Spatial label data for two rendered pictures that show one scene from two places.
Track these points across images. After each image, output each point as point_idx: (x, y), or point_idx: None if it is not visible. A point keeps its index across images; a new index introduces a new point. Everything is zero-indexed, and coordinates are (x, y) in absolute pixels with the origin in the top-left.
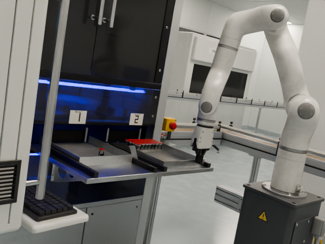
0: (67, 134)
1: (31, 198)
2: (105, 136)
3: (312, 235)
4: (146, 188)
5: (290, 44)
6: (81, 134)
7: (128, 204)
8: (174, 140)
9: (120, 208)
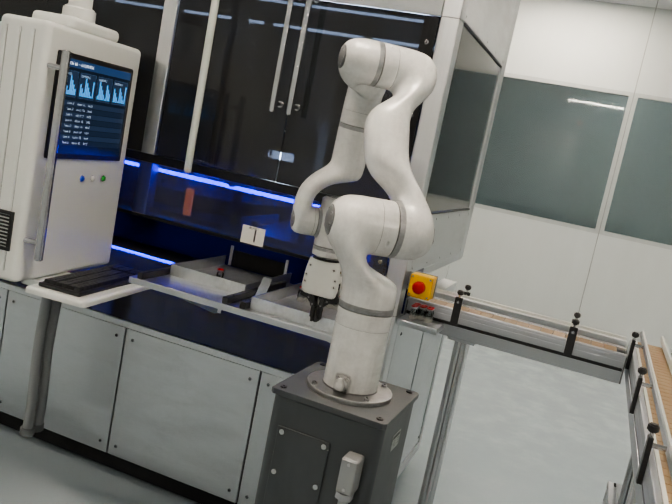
0: (261, 263)
1: (74, 276)
2: None
3: (354, 496)
4: None
5: (380, 105)
6: (281, 268)
7: None
8: (472, 331)
9: None
